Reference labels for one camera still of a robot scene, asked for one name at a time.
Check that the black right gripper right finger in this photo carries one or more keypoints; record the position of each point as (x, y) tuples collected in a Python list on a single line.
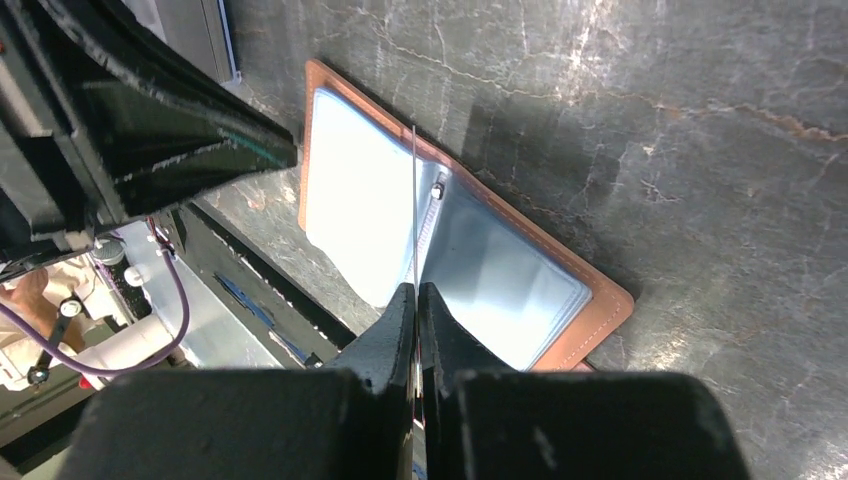
[(485, 420)]

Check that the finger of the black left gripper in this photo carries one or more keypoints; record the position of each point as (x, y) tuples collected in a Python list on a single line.
[(104, 124)]

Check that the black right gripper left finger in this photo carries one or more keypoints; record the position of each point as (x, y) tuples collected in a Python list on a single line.
[(349, 419)]

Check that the tan leather card holder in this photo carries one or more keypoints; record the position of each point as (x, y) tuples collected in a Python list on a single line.
[(527, 298)]

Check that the black credit card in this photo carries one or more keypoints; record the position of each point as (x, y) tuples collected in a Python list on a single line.
[(415, 233)]

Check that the clear acrylic card box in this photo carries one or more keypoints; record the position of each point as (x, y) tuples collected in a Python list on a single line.
[(196, 29)]

